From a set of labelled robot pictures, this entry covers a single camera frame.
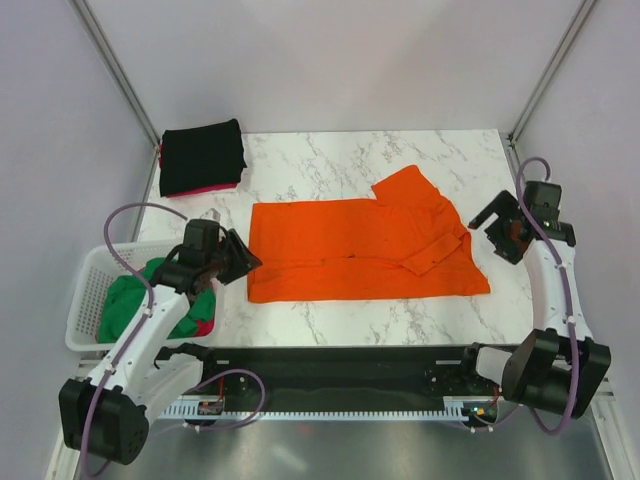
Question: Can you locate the orange t-shirt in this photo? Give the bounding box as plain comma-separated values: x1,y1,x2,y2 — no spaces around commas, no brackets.
247,165,490,304

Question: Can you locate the white plastic basket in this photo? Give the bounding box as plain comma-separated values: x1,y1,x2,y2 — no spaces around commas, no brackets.
65,246,222,353

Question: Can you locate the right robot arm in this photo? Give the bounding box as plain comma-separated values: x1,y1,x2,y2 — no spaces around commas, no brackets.
457,181,611,419

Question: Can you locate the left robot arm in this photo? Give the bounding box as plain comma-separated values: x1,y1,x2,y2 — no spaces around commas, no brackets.
59,219,262,465

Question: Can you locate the red t-shirt in basket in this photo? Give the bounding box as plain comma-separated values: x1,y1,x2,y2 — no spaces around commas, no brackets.
132,258,217,340

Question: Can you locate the green t-shirt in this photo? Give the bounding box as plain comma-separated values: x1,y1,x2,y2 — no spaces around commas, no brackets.
96,257,218,345

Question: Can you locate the black folded t-shirt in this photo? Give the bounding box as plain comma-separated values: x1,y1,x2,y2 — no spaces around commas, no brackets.
159,119,247,194

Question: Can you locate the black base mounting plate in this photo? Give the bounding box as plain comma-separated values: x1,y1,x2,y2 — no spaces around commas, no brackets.
189,346,498,415

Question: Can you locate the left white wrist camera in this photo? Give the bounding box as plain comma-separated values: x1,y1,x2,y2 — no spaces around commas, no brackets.
199,208,221,223

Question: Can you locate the white slotted cable duct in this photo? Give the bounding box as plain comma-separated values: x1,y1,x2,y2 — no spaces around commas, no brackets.
158,397,497,422

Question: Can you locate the right aluminium frame post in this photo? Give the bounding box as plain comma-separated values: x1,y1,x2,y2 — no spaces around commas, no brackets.
505,0,600,148

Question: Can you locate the aluminium frame post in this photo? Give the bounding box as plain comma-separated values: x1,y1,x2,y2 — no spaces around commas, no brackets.
69,0,160,145
505,0,600,148

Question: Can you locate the left aluminium frame post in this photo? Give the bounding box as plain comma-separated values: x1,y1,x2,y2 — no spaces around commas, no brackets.
69,0,160,145

